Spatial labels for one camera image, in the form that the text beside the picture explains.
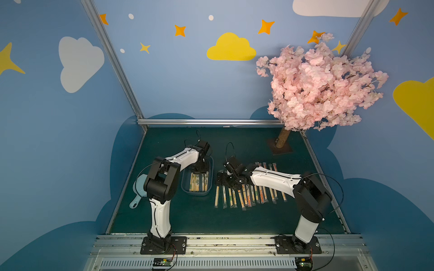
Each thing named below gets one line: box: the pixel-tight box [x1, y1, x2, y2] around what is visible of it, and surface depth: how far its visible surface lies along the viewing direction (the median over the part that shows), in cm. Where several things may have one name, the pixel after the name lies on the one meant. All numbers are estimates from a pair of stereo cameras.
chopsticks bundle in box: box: [189, 171, 209, 192], surface depth 95 cm
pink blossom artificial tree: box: [255, 32, 389, 149], surface depth 71 cm
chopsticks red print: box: [246, 184, 252, 208], surface depth 90 cm
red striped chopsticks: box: [237, 189, 247, 211], surface depth 89 cm
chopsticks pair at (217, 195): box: [214, 185, 220, 207], surface depth 91 cm
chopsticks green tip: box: [231, 188, 238, 209], surface depth 90 cm
